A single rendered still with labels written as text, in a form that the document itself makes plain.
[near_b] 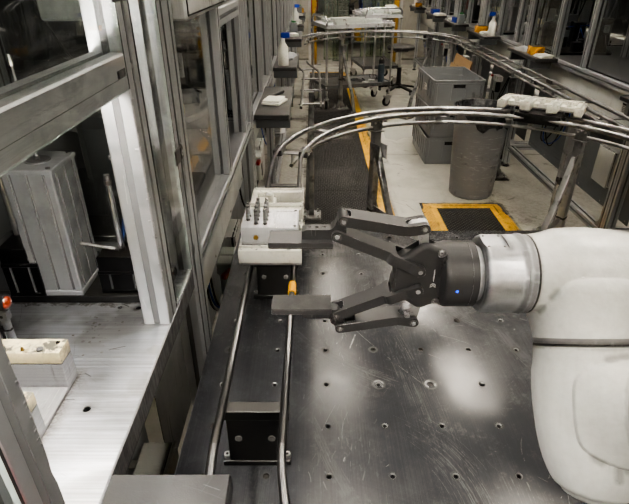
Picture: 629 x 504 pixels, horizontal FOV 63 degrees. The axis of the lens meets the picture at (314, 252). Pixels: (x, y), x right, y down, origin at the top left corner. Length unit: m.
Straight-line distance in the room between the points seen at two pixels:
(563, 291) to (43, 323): 0.78
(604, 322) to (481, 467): 0.46
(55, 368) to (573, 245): 0.67
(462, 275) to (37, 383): 0.59
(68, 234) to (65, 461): 0.38
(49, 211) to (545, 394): 0.75
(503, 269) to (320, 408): 0.57
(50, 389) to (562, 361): 0.66
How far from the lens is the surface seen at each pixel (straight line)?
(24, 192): 0.92
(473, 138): 3.56
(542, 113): 2.64
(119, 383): 0.80
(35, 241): 0.96
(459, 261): 0.57
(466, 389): 1.11
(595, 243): 0.62
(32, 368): 0.81
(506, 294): 0.58
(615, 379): 0.59
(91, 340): 0.89
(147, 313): 0.88
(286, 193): 1.43
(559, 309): 0.60
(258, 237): 1.13
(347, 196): 3.60
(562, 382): 0.60
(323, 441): 0.98
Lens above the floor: 1.43
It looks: 29 degrees down
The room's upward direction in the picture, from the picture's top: straight up
